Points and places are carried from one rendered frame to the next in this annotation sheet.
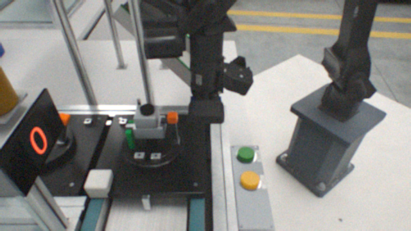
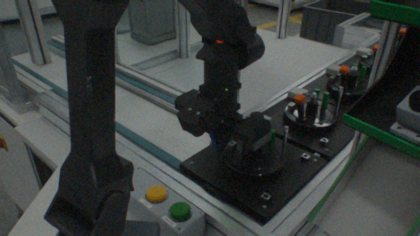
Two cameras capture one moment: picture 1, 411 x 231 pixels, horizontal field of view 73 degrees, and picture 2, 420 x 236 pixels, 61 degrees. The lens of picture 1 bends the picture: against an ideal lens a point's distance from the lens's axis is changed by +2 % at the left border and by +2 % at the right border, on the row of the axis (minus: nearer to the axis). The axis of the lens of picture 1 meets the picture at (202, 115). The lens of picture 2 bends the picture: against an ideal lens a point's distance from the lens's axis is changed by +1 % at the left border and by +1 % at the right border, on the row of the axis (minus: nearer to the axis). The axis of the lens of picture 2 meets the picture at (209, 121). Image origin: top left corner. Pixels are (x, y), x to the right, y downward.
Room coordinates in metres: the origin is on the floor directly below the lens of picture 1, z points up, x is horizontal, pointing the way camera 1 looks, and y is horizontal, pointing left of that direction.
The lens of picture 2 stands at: (0.78, -0.42, 1.47)
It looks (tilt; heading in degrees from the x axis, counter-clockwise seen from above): 32 degrees down; 133
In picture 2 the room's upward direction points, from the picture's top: straight up
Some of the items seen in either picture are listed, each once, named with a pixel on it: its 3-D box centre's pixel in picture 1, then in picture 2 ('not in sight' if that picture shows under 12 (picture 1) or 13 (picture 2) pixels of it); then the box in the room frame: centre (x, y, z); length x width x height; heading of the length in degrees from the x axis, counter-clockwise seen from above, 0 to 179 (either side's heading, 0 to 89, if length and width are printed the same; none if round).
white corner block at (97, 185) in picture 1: (99, 183); not in sight; (0.33, 0.21, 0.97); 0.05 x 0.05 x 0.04; 0
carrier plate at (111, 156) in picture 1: (154, 150); (253, 164); (0.43, 0.11, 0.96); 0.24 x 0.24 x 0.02; 0
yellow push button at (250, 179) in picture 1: (250, 181); (157, 195); (0.34, -0.10, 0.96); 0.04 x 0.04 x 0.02
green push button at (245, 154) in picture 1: (246, 155); (180, 212); (0.41, -0.10, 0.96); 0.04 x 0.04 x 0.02
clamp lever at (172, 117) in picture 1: (169, 127); (243, 145); (0.43, 0.07, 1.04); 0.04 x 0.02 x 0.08; 90
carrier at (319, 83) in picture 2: not in sight; (352, 77); (0.43, 0.61, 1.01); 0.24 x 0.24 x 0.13; 0
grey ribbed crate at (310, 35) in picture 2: not in sight; (352, 23); (-0.19, 2.17, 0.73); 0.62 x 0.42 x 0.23; 0
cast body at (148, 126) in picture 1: (144, 120); (258, 126); (0.43, 0.12, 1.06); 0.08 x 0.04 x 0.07; 90
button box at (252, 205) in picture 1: (248, 188); (157, 206); (0.34, -0.10, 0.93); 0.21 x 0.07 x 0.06; 0
